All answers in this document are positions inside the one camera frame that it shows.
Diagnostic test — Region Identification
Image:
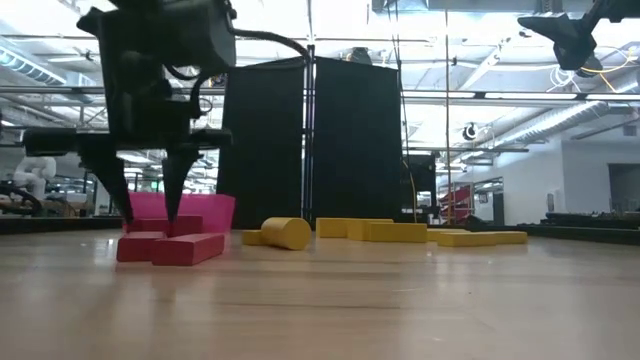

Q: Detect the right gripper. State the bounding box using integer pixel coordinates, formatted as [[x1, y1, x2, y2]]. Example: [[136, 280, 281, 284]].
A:
[[516, 0, 614, 72]]

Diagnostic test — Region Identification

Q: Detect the red shelving unit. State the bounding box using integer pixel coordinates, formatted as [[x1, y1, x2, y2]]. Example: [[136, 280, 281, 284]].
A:
[[438, 184, 475, 225]]

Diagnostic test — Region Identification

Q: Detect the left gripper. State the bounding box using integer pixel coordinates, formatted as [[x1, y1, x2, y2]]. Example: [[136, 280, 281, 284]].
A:
[[22, 74, 234, 225]]

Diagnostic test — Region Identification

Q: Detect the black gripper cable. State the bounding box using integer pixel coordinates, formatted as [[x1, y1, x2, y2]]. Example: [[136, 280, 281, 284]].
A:
[[232, 27, 314, 64]]

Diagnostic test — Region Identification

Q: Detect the white robot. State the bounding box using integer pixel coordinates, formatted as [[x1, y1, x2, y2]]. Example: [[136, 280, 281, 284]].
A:
[[12, 155, 58, 201]]

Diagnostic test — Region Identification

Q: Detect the thin hanging pole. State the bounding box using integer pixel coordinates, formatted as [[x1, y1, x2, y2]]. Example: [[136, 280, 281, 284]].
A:
[[443, 0, 453, 225]]

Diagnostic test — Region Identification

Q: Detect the silver air duct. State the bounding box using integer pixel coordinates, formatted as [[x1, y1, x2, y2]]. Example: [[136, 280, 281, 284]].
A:
[[0, 45, 99, 89], [492, 97, 640, 150]]

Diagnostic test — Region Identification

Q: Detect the black folding privacy screen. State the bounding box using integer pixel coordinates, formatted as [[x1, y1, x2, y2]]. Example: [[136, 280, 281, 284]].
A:
[[215, 43, 404, 230]]

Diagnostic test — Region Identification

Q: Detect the yellow power cable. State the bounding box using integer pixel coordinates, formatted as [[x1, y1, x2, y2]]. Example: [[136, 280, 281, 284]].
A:
[[402, 158, 419, 225]]

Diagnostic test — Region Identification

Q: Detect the red wooden block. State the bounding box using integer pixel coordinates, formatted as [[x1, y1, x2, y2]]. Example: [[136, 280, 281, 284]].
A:
[[116, 230, 167, 263], [151, 232, 227, 267]]

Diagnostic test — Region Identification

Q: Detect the yellow cylinder block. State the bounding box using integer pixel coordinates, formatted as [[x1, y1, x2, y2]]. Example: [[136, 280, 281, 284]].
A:
[[260, 216, 313, 252]]

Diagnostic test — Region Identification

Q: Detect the red plastic bin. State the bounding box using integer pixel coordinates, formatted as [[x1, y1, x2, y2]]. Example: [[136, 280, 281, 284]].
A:
[[127, 192, 237, 235]]

